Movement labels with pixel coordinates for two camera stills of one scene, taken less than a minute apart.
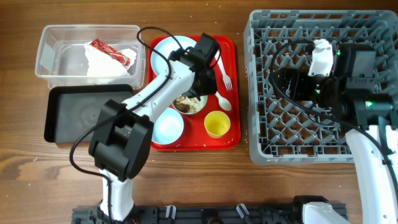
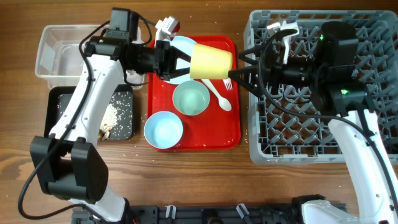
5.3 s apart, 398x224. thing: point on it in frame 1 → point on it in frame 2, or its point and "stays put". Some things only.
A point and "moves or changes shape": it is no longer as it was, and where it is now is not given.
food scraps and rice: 187,104 moves or changes shape
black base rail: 217,213 stays put
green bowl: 187,105 stays put
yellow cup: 216,123 → 208,62
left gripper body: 208,86 → 153,60
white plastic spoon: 224,102 stays put
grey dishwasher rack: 284,131 stays put
